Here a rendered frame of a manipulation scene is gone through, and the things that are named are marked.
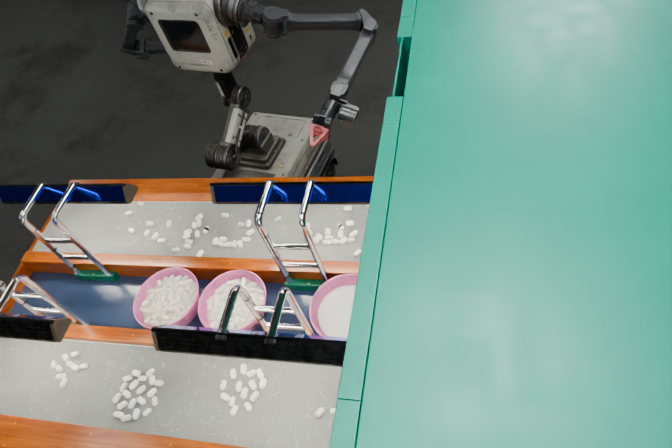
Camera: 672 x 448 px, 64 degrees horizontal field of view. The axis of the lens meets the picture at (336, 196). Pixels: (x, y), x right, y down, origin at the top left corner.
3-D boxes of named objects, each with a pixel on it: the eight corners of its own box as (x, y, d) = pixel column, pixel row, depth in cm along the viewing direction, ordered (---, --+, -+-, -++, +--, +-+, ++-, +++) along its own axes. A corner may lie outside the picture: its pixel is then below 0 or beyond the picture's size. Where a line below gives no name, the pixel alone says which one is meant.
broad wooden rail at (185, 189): (90, 202, 281) (69, 179, 267) (444, 203, 232) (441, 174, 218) (80, 221, 273) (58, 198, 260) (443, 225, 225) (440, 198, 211)
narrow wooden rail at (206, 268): (41, 263, 250) (26, 250, 241) (437, 279, 201) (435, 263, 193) (35, 274, 246) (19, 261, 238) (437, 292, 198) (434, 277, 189)
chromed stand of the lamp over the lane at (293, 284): (296, 249, 221) (262, 178, 188) (343, 250, 216) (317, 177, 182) (286, 289, 210) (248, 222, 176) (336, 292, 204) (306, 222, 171)
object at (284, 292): (273, 340, 197) (229, 278, 164) (326, 344, 192) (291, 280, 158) (260, 392, 186) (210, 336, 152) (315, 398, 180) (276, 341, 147)
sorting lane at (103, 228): (63, 204, 263) (61, 201, 261) (440, 205, 214) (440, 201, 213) (32, 256, 245) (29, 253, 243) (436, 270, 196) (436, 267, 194)
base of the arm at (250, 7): (250, 15, 223) (249, -10, 213) (268, 21, 222) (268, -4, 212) (241, 27, 218) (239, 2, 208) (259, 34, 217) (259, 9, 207)
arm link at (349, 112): (332, 99, 200) (335, 83, 193) (361, 109, 199) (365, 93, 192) (321, 122, 194) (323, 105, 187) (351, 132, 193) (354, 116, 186)
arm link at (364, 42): (362, 38, 222) (366, 16, 213) (375, 42, 222) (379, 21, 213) (325, 108, 198) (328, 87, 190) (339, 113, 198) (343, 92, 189)
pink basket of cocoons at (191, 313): (159, 277, 227) (148, 265, 220) (216, 280, 220) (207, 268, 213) (134, 337, 211) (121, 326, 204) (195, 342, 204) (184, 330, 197)
